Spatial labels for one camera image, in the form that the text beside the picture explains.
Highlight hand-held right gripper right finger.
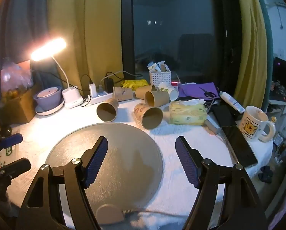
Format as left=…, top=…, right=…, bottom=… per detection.
left=175, top=136, right=269, bottom=230

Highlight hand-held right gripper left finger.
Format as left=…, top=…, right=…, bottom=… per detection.
left=16, top=136, right=109, bottom=230

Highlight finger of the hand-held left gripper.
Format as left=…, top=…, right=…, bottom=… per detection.
left=0, top=133, right=23, bottom=161
left=0, top=158, right=31, bottom=180

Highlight brown paper cup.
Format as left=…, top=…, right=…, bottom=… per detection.
left=134, top=103, right=163, bottom=130
left=96, top=98, right=119, bottom=122
left=144, top=91, right=170, bottom=107
left=135, top=85, right=156, bottom=99
left=113, top=86, right=133, bottom=101

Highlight white patterned paper cup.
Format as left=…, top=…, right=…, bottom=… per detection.
left=157, top=81, right=179, bottom=101

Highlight white tablecloth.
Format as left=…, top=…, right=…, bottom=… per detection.
left=8, top=98, right=274, bottom=230

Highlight round grey tray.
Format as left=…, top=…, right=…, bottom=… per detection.
left=45, top=123, right=163, bottom=225

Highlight cardboard box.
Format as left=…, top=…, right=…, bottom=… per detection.
left=1, top=60, right=38, bottom=124

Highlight white plate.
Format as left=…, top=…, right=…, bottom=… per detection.
left=35, top=99, right=65, bottom=117

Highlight yellow tissue pack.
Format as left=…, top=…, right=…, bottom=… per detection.
left=169, top=99, right=208, bottom=125

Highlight purple bowl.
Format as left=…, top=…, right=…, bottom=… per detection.
left=33, top=86, right=62, bottom=112

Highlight black smartphone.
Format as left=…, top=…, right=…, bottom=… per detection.
left=222, top=126, right=258, bottom=168

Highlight black wallet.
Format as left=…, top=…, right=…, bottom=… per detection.
left=211, top=105, right=237, bottom=127

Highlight white power strip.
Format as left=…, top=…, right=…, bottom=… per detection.
left=89, top=91, right=115, bottom=105

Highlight clear plastic bag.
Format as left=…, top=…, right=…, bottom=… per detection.
left=1, top=57, right=33, bottom=99

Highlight white desk lamp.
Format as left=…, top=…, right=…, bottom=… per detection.
left=30, top=38, right=84, bottom=109

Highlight purple notebook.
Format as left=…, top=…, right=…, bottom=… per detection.
left=178, top=83, right=221, bottom=101

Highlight black scissors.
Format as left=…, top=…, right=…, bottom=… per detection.
left=199, top=87, right=217, bottom=99

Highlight cream bear print mug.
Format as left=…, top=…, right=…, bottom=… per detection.
left=237, top=105, right=276, bottom=142

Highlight black charger plug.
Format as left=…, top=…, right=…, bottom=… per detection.
left=104, top=77, right=114, bottom=93

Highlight white tube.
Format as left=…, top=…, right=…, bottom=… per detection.
left=219, top=91, right=246, bottom=113

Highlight dark sock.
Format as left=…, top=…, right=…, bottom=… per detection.
left=258, top=165, right=274, bottom=184

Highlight yellow cloth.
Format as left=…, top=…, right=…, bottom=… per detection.
left=121, top=79, right=149, bottom=91

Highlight white plastic basket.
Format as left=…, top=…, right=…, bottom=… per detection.
left=149, top=66, right=171, bottom=89

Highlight bunch of small packets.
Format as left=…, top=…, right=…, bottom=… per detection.
left=147, top=61, right=170, bottom=73

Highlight dark grey curtain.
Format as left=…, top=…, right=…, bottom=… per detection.
left=0, top=0, right=52, bottom=84

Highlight yellow curtain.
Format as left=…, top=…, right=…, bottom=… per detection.
left=47, top=0, right=124, bottom=96
left=234, top=0, right=273, bottom=111

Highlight dark monitor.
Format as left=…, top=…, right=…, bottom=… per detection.
left=269, top=57, right=286, bottom=103

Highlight dark window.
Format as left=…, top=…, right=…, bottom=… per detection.
left=121, top=0, right=237, bottom=96

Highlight black cable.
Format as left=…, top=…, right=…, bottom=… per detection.
left=80, top=74, right=93, bottom=107

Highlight white cable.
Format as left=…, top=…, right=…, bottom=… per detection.
left=100, top=71, right=143, bottom=87

